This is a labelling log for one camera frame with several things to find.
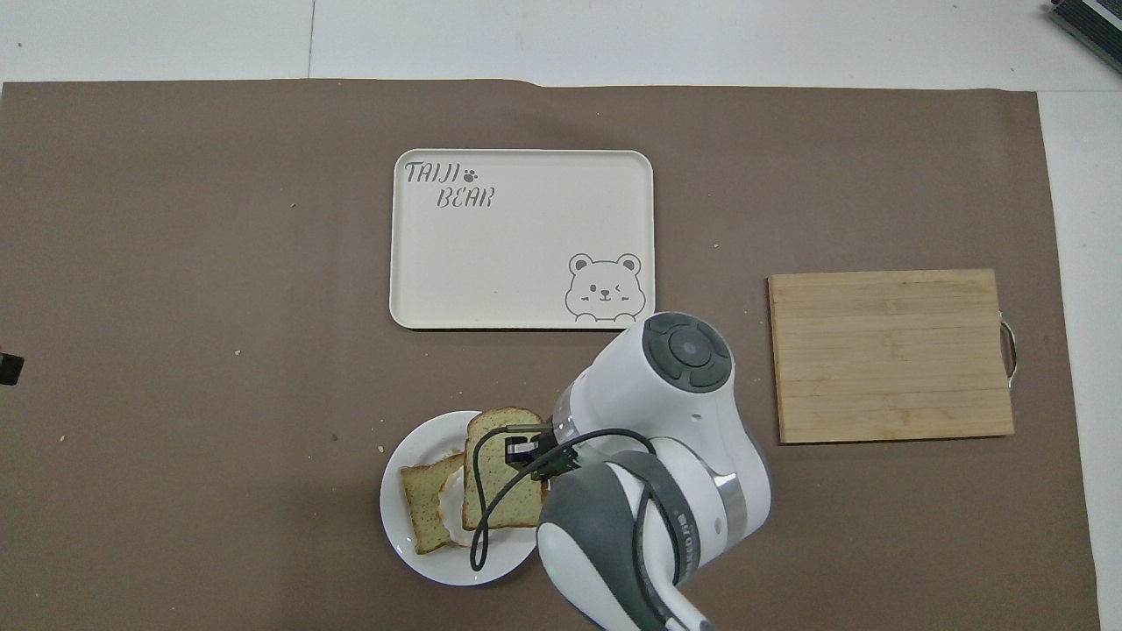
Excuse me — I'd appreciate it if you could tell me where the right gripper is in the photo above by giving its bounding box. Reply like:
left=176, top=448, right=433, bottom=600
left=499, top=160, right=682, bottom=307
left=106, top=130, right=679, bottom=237
left=504, top=423, right=557, bottom=467

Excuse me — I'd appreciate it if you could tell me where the green speckled bread slice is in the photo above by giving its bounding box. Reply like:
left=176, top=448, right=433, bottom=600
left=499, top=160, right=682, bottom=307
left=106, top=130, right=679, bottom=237
left=400, top=451, right=466, bottom=557
left=461, top=408, right=550, bottom=532

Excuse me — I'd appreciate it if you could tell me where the white sandwich filling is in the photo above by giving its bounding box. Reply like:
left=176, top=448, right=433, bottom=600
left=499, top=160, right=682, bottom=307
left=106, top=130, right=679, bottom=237
left=437, top=463, right=469, bottom=548

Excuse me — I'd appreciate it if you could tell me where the white round plate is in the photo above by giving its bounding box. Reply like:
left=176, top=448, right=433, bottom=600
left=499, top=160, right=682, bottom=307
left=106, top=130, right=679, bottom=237
left=380, top=410, right=545, bottom=587

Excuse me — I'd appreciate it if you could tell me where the cream tray with bear print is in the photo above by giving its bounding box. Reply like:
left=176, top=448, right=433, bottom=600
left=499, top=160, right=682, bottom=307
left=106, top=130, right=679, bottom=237
left=389, top=148, right=656, bottom=331

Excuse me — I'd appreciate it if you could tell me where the wooden cutting board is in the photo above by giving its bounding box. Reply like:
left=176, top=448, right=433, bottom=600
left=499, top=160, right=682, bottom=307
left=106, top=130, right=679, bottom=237
left=768, top=268, right=1020, bottom=445

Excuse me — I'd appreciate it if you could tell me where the black cable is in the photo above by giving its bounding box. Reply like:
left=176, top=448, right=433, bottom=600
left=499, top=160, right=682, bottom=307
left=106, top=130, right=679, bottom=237
left=469, top=424, right=695, bottom=631

